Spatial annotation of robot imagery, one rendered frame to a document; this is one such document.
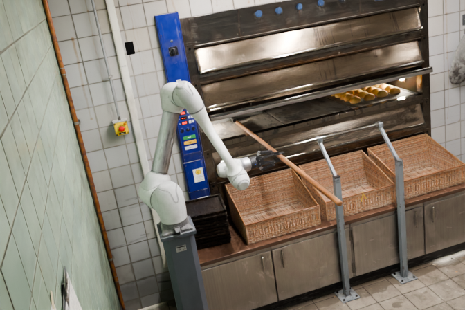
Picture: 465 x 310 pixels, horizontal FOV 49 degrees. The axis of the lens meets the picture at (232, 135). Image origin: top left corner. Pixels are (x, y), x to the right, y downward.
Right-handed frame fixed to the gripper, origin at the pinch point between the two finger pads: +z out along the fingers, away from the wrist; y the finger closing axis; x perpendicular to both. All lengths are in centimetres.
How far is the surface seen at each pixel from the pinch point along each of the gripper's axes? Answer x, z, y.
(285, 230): -9, 1, 58
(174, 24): -56, -43, -88
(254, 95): -56, 6, -28
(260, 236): -9, -17, 58
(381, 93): -73, 122, -3
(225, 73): -58, -12, -48
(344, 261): 2, 38, 89
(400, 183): 3, 86, 41
